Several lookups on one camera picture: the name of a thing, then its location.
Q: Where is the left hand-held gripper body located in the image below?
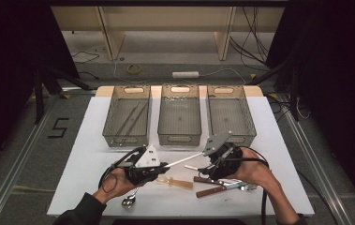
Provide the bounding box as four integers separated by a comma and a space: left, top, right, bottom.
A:
115, 143, 161, 186

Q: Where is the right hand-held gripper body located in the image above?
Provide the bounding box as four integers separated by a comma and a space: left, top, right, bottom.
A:
202, 130, 245, 181

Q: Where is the brown wooden handle fork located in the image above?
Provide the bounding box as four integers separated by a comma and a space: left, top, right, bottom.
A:
195, 182, 246, 199
193, 175, 258, 192

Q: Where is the amber translucent plastic spoon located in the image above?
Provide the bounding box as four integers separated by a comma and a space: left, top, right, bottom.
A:
155, 173, 195, 190

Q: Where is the smoky transparent plastic bin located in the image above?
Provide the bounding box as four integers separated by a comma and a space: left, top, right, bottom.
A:
102, 84, 152, 148
206, 84, 258, 148
157, 83, 203, 147

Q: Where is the metal spoon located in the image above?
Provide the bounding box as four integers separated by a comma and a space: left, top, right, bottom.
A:
121, 187, 141, 210

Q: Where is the person's left hand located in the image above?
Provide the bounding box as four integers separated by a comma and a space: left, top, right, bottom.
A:
92, 168, 140, 204

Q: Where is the person's right hand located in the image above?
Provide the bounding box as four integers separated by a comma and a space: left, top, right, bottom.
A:
230, 147, 275, 192

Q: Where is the white power strip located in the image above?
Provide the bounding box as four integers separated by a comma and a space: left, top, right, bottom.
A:
171, 70, 200, 80

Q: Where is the yellow tape roll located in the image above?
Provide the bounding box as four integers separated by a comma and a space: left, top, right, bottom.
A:
126, 63, 143, 75

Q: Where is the black metal stand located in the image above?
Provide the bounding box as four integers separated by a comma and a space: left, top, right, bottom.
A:
33, 62, 91, 125
247, 58, 302, 122

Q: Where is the light wooden shelf unit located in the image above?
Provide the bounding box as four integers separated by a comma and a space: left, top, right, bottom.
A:
49, 5, 286, 62

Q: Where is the dark curtain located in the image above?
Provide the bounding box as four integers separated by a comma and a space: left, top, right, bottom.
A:
264, 0, 355, 218
0, 0, 80, 176

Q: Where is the right hand-held gripper black cable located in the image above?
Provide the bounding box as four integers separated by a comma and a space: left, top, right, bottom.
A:
225, 145, 271, 225

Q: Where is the black and white cable tangle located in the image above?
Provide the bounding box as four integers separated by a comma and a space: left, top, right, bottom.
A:
267, 93, 311, 122

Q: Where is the aluminium floor rail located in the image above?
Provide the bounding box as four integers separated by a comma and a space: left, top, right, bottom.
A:
276, 93, 355, 225
0, 93, 59, 225

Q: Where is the thin black cable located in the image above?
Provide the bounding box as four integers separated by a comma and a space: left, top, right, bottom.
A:
69, 51, 100, 64
77, 71, 100, 81

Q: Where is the long black cable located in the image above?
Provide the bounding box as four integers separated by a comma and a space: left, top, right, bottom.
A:
296, 169, 340, 225

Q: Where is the black cable bundle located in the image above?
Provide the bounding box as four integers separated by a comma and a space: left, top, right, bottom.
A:
229, 6, 271, 69

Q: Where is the black frame bar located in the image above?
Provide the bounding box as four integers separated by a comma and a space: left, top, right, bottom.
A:
47, 0, 291, 8

